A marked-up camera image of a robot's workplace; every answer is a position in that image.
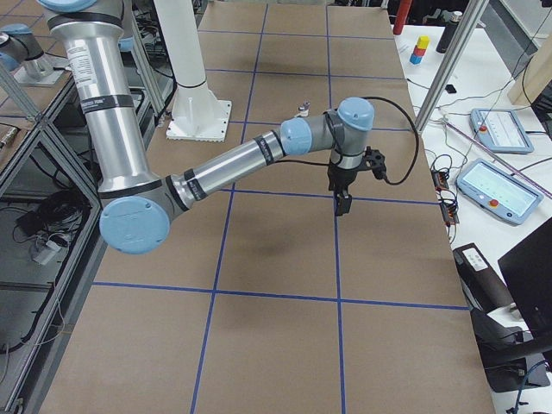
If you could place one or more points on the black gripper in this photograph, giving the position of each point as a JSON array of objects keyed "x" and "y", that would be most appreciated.
[{"x": 340, "y": 178}]

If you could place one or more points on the white chrome PPR ball valve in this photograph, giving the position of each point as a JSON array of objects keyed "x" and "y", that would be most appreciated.
[{"x": 303, "y": 109}]

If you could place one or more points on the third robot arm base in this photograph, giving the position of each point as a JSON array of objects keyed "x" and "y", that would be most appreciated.
[{"x": 24, "y": 57}]

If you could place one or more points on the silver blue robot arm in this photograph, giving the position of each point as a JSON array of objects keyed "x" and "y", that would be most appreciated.
[{"x": 139, "y": 205}]

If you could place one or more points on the orange circuit board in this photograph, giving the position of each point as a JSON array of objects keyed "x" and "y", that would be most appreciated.
[{"x": 447, "y": 198}]

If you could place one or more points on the near teach pendant tablet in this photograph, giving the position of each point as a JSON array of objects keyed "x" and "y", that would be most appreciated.
[{"x": 498, "y": 192}]

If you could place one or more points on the teach pendant tablet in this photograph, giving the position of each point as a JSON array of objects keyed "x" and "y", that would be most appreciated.
[
  {"x": 498, "y": 192},
  {"x": 500, "y": 131}
]

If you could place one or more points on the stacked colour toy blocks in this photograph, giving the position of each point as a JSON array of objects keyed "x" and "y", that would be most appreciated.
[{"x": 419, "y": 49}]

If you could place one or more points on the black cardboard box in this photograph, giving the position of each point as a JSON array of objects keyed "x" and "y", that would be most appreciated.
[{"x": 484, "y": 284}]

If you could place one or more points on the far teach pendant tablet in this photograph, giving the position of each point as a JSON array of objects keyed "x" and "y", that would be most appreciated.
[{"x": 500, "y": 131}]

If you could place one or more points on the black monitor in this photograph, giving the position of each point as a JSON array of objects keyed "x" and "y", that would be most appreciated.
[{"x": 526, "y": 269}]

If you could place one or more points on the black bottle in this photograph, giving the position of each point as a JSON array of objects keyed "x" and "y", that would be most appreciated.
[{"x": 449, "y": 32}]

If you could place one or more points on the red bottle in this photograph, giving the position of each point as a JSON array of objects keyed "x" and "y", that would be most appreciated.
[{"x": 401, "y": 16}]

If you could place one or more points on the wooden board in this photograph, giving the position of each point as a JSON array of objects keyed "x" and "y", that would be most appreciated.
[{"x": 534, "y": 77}]

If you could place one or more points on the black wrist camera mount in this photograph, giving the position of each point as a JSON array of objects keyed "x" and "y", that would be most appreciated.
[{"x": 374, "y": 161}]

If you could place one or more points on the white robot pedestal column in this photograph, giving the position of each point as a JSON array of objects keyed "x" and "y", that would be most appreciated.
[{"x": 196, "y": 113}]

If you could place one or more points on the aluminium frame post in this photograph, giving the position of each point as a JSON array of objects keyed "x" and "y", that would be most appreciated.
[{"x": 467, "y": 25}]

